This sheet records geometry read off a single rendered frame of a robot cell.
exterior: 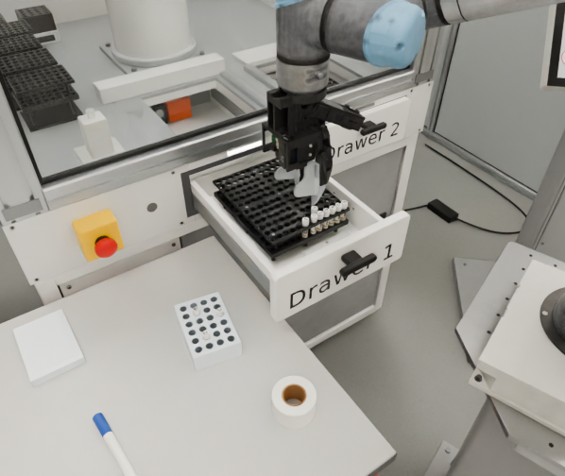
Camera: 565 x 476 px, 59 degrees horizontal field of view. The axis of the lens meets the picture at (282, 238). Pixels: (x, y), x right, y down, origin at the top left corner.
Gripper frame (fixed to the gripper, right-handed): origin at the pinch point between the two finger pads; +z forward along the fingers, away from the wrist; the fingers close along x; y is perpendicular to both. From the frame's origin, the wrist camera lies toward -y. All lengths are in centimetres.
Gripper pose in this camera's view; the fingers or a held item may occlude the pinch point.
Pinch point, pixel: (310, 191)
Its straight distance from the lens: 87.9
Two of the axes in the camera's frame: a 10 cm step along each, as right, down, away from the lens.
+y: -8.3, 3.7, -4.1
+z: 0.1, 7.4, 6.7
